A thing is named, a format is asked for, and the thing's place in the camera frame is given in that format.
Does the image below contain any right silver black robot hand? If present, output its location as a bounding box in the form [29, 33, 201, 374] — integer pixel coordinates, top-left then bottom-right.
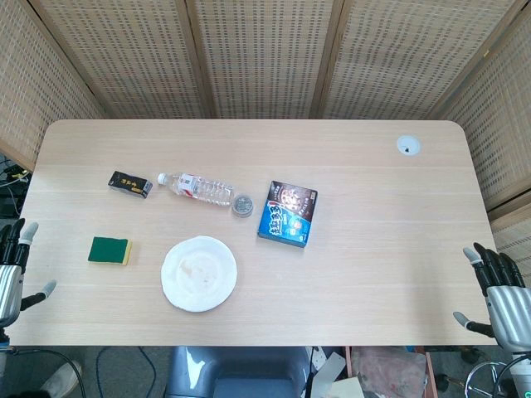
[452, 242, 531, 354]

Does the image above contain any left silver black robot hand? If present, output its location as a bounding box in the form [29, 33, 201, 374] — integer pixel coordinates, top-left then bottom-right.
[0, 218, 57, 328]

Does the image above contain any yellow green sponge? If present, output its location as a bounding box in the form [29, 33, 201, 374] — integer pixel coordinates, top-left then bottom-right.
[86, 235, 134, 266]

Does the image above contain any small black gold-print box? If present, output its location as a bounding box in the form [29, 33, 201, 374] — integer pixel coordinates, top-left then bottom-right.
[107, 169, 153, 199]

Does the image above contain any white round plate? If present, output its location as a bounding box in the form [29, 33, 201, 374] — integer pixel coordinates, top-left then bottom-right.
[160, 235, 239, 313]

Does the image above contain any blue brown cookie box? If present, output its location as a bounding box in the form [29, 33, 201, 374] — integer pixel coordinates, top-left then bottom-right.
[257, 180, 319, 250]

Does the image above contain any woven wood-framed screen panel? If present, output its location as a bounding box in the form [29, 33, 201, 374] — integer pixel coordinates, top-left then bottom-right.
[429, 16, 531, 266]
[176, 0, 348, 121]
[317, 0, 522, 121]
[0, 0, 105, 173]
[28, 0, 215, 120]

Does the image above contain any white paper sheet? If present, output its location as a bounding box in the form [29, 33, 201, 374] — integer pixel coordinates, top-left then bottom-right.
[309, 354, 348, 393]

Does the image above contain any white round table grommet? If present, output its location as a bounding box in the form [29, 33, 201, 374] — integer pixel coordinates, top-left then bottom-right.
[396, 134, 422, 156]

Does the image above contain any clear plastic water bottle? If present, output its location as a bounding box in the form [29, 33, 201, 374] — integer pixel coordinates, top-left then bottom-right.
[156, 171, 236, 208]

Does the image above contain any grey blue chair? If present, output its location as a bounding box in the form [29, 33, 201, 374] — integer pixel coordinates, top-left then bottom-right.
[165, 346, 312, 398]

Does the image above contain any small round clear tin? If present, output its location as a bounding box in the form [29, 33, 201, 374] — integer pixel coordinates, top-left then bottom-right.
[231, 193, 255, 220]

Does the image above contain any black equipment with cables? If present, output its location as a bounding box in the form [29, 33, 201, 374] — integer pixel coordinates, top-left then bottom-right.
[0, 155, 34, 221]

